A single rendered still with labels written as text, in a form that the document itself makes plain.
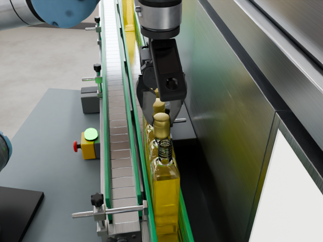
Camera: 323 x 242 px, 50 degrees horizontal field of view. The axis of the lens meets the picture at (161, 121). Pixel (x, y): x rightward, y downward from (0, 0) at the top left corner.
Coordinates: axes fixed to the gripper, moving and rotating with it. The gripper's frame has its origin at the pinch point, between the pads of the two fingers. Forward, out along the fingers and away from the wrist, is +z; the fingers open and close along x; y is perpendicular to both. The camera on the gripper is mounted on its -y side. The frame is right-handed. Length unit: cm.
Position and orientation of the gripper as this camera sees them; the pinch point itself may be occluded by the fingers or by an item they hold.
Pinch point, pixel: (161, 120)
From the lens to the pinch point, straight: 72.4
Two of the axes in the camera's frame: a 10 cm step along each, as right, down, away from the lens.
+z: 0.0, 8.0, 6.0
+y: -1.4, -6.0, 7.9
